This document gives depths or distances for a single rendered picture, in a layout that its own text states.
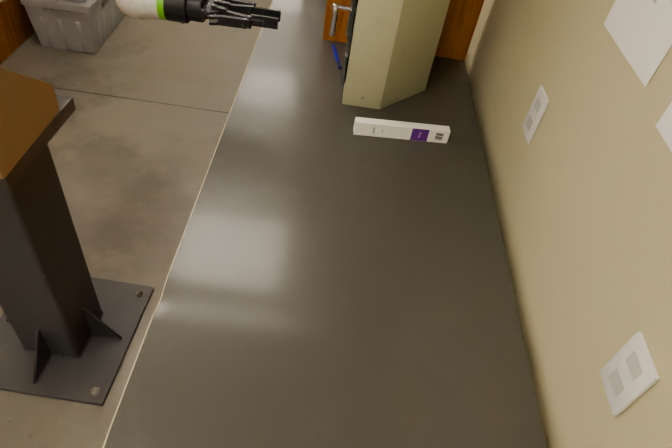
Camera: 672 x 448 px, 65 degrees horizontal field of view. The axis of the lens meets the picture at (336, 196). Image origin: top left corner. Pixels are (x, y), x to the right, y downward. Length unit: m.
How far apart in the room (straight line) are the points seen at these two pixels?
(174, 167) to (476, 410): 2.06
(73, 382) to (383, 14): 1.54
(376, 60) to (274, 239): 0.59
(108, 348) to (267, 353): 1.20
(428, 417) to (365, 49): 0.92
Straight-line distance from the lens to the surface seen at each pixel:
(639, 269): 0.86
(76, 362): 2.11
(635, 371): 0.85
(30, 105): 1.40
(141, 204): 2.56
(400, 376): 0.99
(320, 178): 1.28
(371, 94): 1.51
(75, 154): 2.89
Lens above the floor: 1.79
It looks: 43 degrees down
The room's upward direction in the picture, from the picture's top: 10 degrees clockwise
